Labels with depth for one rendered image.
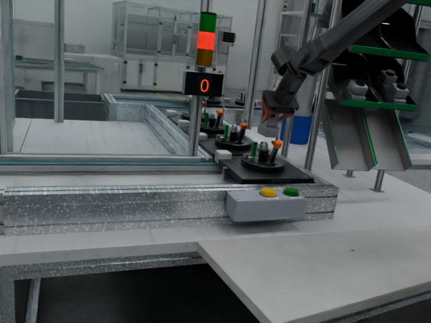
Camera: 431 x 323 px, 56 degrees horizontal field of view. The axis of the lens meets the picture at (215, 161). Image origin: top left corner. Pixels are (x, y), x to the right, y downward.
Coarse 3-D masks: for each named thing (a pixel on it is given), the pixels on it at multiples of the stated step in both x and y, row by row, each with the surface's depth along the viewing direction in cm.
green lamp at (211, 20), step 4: (200, 16) 121; (204, 16) 120; (208, 16) 120; (212, 16) 120; (216, 16) 121; (200, 20) 121; (204, 20) 120; (208, 20) 120; (212, 20) 120; (200, 24) 121; (204, 24) 120; (208, 24) 120; (212, 24) 121; (200, 28) 122; (204, 28) 121; (208, 28) 121; (212, 28) 121; (212, 32) 122
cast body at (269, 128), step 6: (270, 120) 124; (276, 120) 125; (258, 126) 129; (264, 126) 125; (270, 126) 125; (276, 126) 126; (258, 132) 129; (264, 132) 125; (270, 132) 124; (276, 132) 125
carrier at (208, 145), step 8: (224, 128) 155; (232, 128) 151; (200, 136) 155; (224, 136) 155; (232, 136) 150; (200, 144) 151; (208, 144) 150; (216, 144) 149; (224, 144) 146; (232, 144) 146; (240, 144) 147; (248, 144) 149; (208, 152) 142; (232, 152) 143; (240, 152) 144; (248, 152) 146; (256, 152) 147
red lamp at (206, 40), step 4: (200, 32) 122; (204, 32) 121; (208, 32) 121; (200, 36) 122; (204, 36) 121; (208, 36) 121; (212, 36) 122; (200, 40) 122; (204, 40) 122; (208, 40) 122; (212, 40) 122; (200, 44) 122; (204, 44) 122; (208, 44) 122; (212, 44) 123; (200, 48) 123; (204, 48) 122; (208, 48) 122; (212, 48) 123
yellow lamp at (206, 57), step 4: (200, 52) 123; (204, 52) 122; (208, 52) 123; (212, 52) 124; (196, 56) 125; (200, 56) 123; (204, 56) 123; (208, 56) 123; (212, 56) 125; (196, 60) 125; (200, 60) 123; (204, 60) 123; (208, 60) 124; (196, 64) 125; (200, 64) 124; (204, 64) 123; (208, 64) 124
